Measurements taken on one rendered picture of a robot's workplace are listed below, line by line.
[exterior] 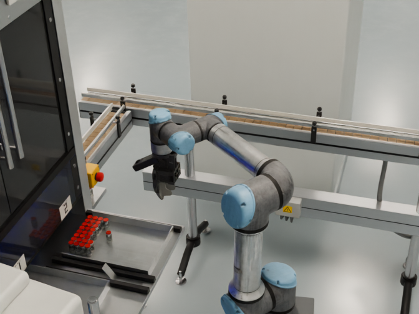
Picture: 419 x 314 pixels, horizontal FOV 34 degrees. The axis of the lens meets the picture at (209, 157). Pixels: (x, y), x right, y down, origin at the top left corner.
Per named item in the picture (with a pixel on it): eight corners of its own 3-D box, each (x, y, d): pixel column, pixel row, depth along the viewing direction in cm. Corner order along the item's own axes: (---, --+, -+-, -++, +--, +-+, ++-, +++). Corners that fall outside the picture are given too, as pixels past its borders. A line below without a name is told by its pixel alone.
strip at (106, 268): (103, 280, 243) (101, 268, 240) (106, 275, 246) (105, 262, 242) (140, 288, 240) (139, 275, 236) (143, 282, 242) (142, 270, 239)
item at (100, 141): (73, 210, 283) (67, 179, 275) (39, 204, 287) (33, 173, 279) (136, 127, 338) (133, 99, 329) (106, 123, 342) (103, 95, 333)
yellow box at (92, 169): (77, 185, 278) (75, 171, 274) (85, 176, 283) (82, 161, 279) (94, 188, 276) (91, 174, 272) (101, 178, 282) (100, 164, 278)
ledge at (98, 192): (62, 204, 284) (62, 200, 283) (77, 186, 294) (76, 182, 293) (93, 209, 280) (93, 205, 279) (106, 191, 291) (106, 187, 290)
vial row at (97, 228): (79, 255, 254) (78, 245, 252) (100, 225, 268) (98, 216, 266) (85, 256, 254) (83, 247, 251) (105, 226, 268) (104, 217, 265)
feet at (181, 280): (172, 284, 365) (170, 264, 357) (200, 226, 405) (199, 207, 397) (186, 286, 363) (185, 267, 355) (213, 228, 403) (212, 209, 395)
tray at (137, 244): (62, 260, 253) (61, 253, 251) (93, 217, 273) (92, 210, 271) (148, 278, 244) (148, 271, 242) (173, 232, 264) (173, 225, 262)
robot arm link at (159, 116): (156, 121, 223) (143, 110, 229) (158, 149, 229) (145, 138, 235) (176, 113, 227) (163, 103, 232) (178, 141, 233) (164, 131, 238)
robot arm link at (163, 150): (146, 144, 232) (155, 131, 238) (148, 155, 234) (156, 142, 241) (168, 147, 230) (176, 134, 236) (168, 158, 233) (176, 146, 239)
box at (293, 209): (275, 214, 340) (275, 200, 335) (277, 209, 344) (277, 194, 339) (298, 218, 336) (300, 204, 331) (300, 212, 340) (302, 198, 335)
